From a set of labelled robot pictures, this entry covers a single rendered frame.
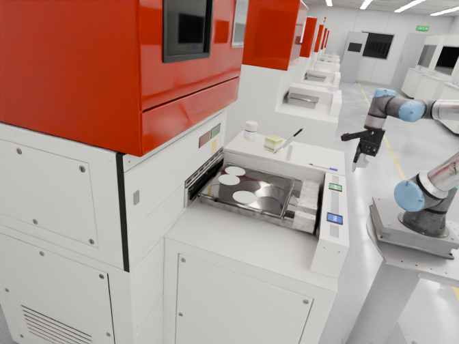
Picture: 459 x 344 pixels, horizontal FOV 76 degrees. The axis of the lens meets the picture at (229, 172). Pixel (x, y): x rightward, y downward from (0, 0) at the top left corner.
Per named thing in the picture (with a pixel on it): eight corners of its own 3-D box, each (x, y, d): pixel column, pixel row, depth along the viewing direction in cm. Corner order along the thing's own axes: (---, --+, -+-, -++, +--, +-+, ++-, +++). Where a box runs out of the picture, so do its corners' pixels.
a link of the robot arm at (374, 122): (365, 115, 120) (369, 112, 127) (362, 125, 122) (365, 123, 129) (385, 119, 117) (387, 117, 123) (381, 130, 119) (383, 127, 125)
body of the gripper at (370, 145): (374, 158, 123) (384, 131, 118) (353, 152, 126) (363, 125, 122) (377, 155, 129) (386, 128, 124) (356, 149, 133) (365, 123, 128)
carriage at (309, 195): (291, 227, 117) (293, 221, 116) (301, 188, 148) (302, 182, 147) (312, 233, 115) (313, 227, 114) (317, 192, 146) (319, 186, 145)
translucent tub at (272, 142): (262, 148, 161) (264, 136, 158) (270, 145, 166) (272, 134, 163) (273, 152, 156) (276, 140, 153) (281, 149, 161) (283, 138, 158)
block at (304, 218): (294, 220, 116) (295, 214, 115) (294, 216, 119) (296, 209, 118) (313, 226, 114) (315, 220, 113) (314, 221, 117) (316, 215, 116)
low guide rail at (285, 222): (199, 203, 131) (199, 197, 130) (201, 201, 133) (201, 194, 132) (312, 235, 119) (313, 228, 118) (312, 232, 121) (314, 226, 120)
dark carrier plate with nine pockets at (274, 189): (200, 194, 124) (200, 192, 124) (227, 164, 154) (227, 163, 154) (280, 216, 116) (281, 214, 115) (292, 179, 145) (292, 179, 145)
